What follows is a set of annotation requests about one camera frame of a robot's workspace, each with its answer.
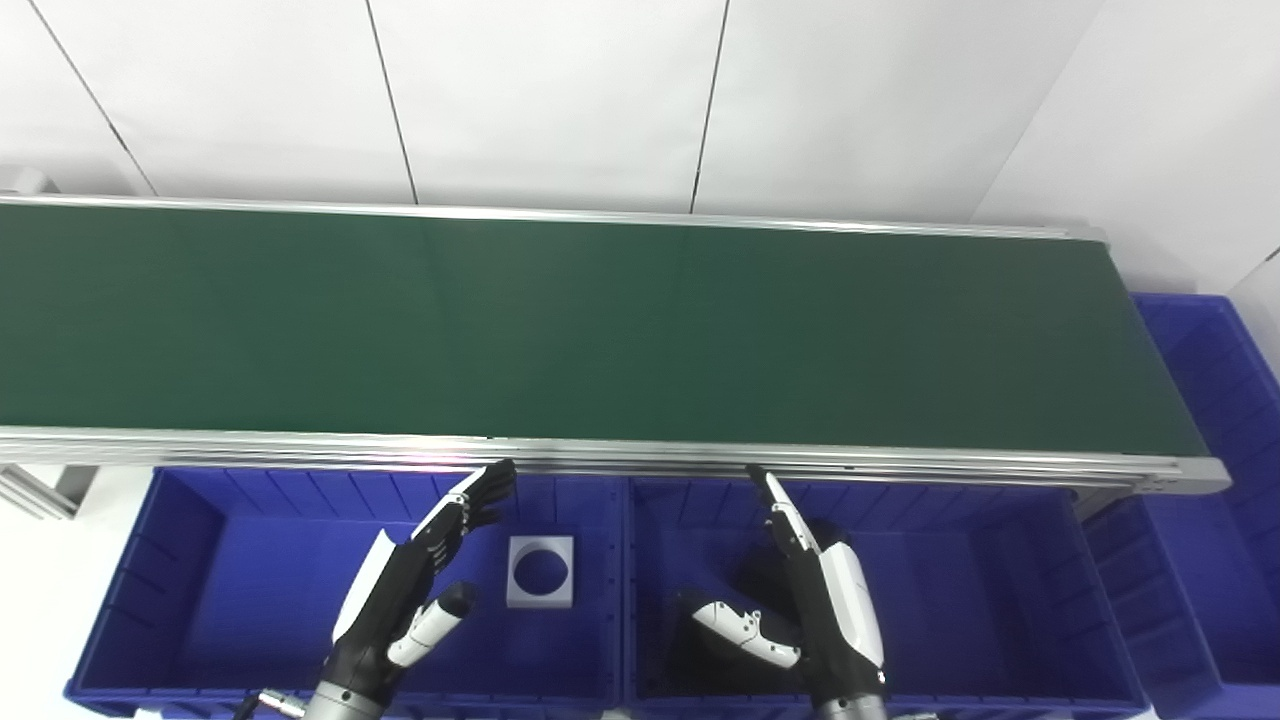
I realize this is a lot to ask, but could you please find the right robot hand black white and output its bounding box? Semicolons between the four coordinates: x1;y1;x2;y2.
678;463;889;706

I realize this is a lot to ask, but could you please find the white square part round hole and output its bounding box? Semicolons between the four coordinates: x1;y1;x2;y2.
506;535;576;609

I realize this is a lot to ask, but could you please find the green conveyor belt aluminium frame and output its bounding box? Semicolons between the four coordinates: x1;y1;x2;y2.
0;194;1232;497

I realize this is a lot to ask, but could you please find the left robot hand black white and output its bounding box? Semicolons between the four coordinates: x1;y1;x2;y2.
322;458;518;701

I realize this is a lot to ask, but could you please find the aluminium conveyor leg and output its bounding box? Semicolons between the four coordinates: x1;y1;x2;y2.
0;465;101;521

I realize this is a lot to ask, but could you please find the blue plastic bin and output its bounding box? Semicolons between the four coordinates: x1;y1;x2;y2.
1080;292;1280;693
65;465;631;720
620;475;1151;720

